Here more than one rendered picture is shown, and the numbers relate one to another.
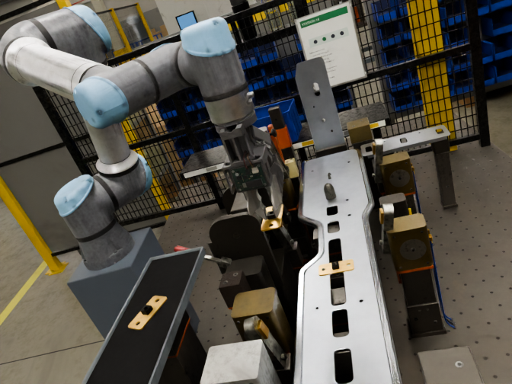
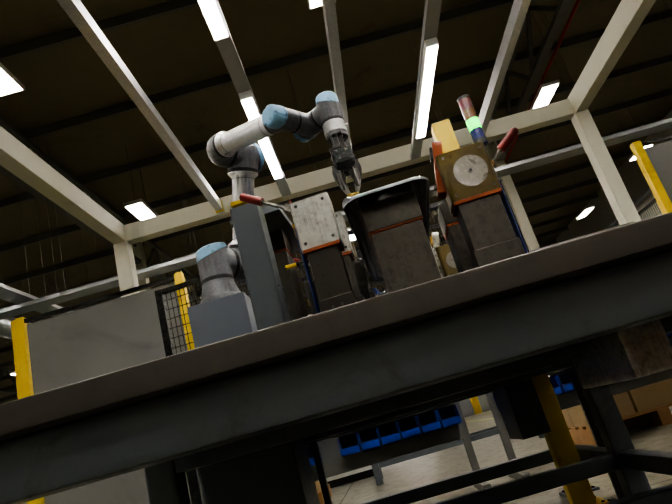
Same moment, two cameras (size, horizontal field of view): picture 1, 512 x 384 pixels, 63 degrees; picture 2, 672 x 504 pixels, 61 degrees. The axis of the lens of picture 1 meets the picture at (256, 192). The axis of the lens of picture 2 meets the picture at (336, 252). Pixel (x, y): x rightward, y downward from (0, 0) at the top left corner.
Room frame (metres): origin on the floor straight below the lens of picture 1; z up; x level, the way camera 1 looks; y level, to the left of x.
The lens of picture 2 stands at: (-0.90, 0.44, 0.54)
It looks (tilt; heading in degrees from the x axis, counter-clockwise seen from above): 18 degrees up; 348
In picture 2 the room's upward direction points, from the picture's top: 16 degrees counter-clockwise
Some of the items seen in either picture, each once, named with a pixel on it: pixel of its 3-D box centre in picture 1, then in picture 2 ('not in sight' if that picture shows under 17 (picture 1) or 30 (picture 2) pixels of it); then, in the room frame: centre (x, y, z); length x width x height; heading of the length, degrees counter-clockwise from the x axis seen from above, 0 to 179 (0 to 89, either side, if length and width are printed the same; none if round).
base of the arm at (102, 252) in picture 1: (102, 239); (220, 292); (1.10, 0.46, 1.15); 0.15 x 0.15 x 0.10
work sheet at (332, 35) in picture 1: (331, 48); not in sight; (1.75, -0.50, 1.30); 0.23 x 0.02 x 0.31; 74
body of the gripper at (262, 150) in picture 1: (244, 152); (341, 151); (0.68, -0.01, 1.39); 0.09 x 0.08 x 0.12; 163
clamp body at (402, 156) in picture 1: (408, 204); not in sight; (1.13, -0.44, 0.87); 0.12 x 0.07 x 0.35; 74
